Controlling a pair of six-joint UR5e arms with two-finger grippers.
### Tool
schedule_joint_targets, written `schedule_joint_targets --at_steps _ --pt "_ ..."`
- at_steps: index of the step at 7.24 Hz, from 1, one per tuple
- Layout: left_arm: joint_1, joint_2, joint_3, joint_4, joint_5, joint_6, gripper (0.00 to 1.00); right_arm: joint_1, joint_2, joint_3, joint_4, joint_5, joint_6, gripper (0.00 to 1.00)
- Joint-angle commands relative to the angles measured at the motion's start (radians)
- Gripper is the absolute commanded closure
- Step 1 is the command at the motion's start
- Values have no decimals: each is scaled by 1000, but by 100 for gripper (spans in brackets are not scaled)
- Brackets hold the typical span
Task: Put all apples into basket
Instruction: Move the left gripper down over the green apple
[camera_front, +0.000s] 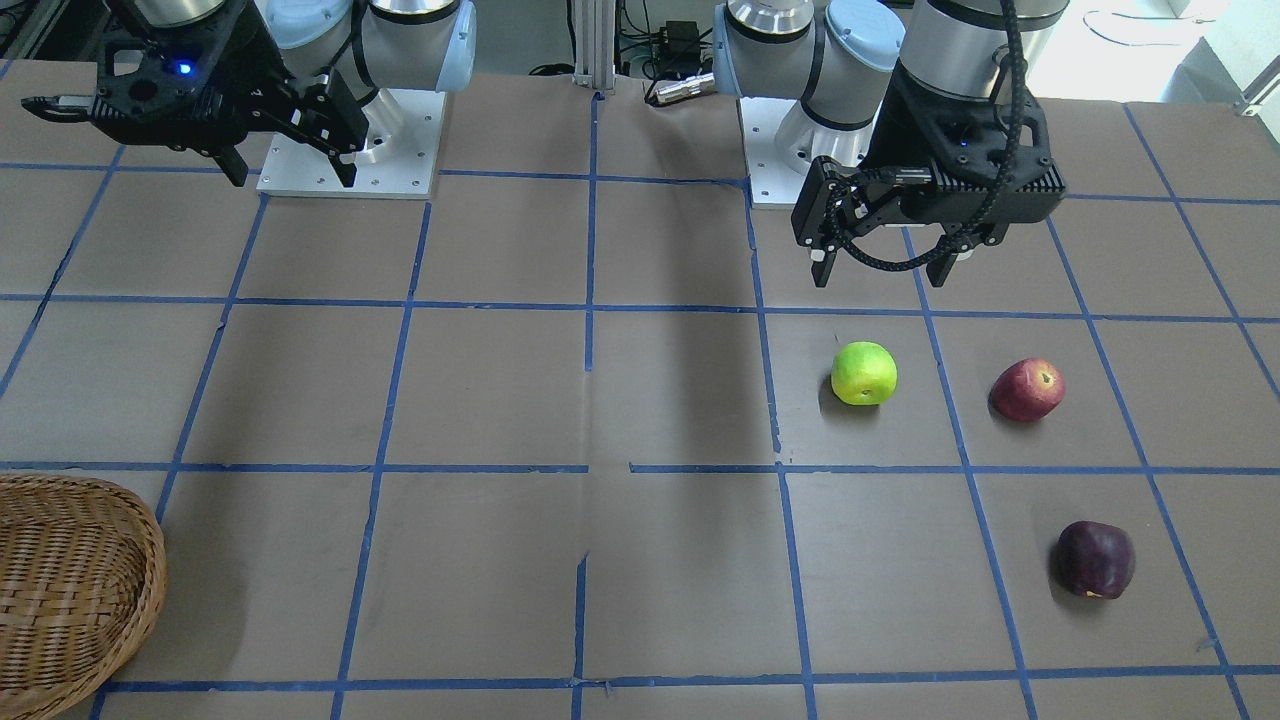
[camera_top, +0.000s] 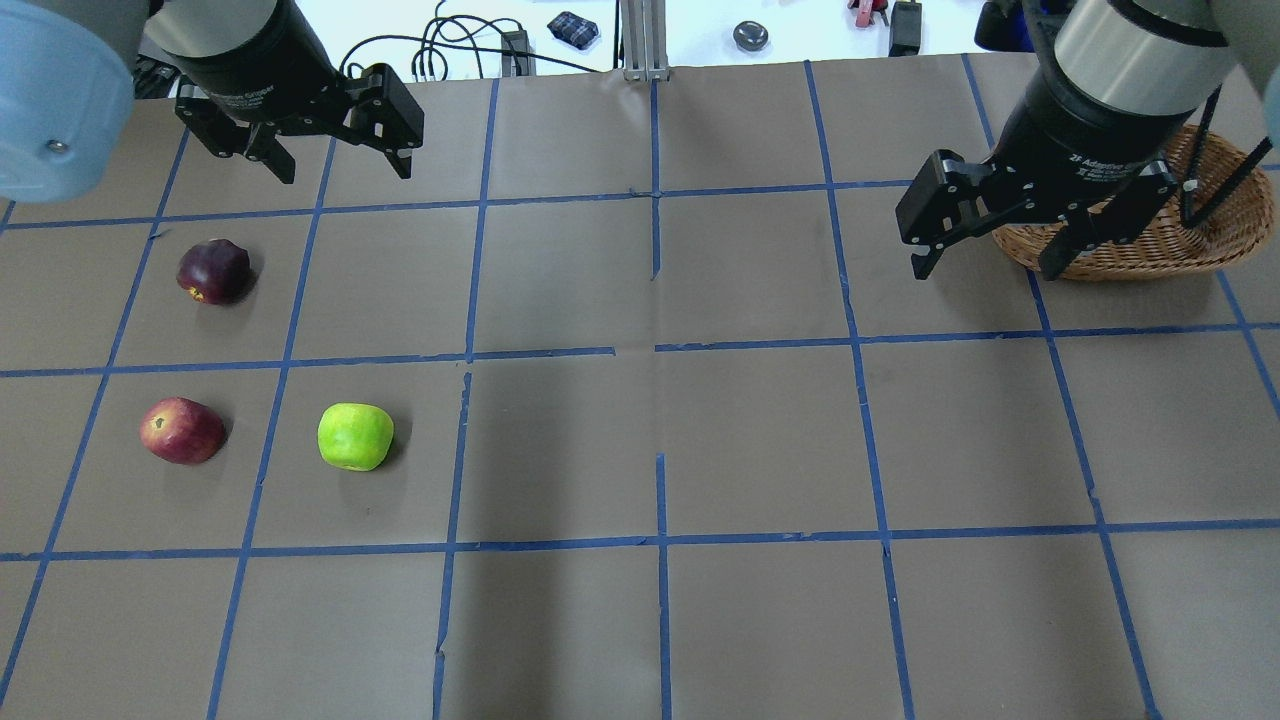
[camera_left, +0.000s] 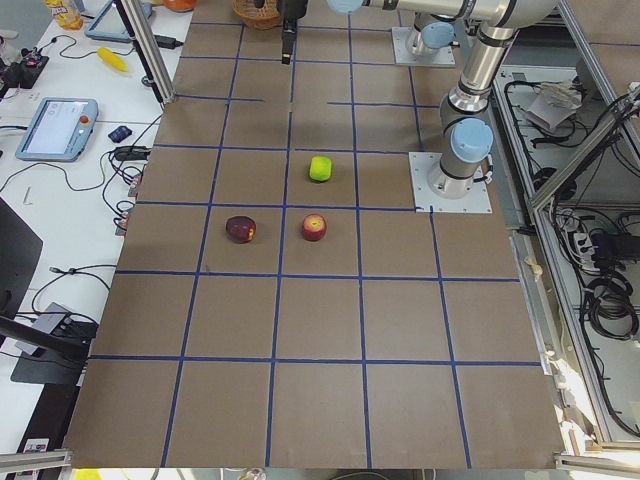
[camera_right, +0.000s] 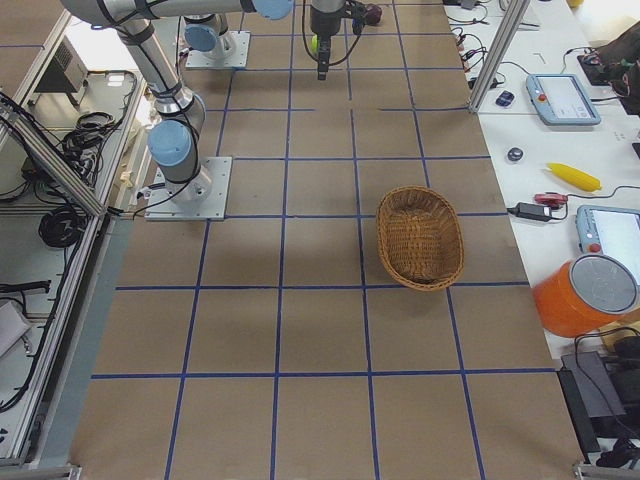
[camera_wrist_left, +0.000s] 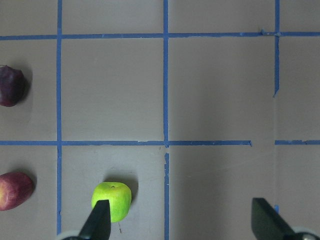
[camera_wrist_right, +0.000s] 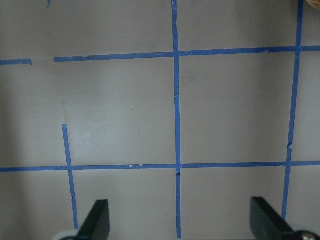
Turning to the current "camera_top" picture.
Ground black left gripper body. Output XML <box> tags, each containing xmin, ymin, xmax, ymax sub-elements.
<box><xmin>173</xmin><ymin>40</ymin><xmax>351</xmax><ymax>135</ymax></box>

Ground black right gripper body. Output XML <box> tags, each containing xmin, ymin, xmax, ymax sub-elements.
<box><xmin>986</xmin><ymin>70</ymin><xmax>1181</xmax><ymax>217</ymax></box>

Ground dark purple apple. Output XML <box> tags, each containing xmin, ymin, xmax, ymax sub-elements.
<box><xmin>175</xmin><ymin>238</ymin><xmax>255</xmax><ymax>306</ymax></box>

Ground red apple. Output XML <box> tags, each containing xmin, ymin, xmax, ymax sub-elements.
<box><xmin>140</xmin><ymin>396</ymin><xmax>228</xmax><ymax>465</ymax></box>

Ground green apple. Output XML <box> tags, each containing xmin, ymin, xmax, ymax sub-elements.
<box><xmin>316</xmin><ymin>402</ymin><xmax>396</xmax><ymax>471</ymax></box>

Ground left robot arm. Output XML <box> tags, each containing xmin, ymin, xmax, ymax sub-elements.
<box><xmin>1</xmin><ymin>1</ymin><xmax>425</xmax><ymax>202</ymax></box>

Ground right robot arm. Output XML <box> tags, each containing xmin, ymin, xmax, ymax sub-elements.
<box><xmin>895</xmin><ymin>1</ymin><xmax>1277</xmax><ymax>281</ymax></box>

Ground wicker basket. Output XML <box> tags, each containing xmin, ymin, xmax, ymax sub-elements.
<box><xmin>992</xmin><ymin>124</ymin><xmax>1277</xmax><ymax>282</ymax></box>

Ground black box on desk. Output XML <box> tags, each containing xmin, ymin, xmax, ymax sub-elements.
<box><xmin>888</xmin><ymin>1</ymin><xmax>923</xmax><ymax>56</ymax></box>

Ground red tool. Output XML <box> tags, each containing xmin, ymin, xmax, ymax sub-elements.
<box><xmin>847</xmin><ymin>0</ymin><xmax>890</xmax><ymax>29</ymax></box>

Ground blue checkered pouch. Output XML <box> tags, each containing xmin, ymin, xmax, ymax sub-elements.
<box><xmin>547</xmin><ymin>12</ymin><xmax>600</xmax><ymax>51</ymax></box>

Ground black cables on desk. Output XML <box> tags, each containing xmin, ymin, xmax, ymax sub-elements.
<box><xmin>338</xmin><ymin>0</ymin><xmax>626</xmax><ymax>83</ymax></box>

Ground aluminium frame post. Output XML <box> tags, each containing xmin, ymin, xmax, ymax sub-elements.
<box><xmin>618</xmin><ymin>0</ymin><xmax>671</xmax><ymax>82</ymax></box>

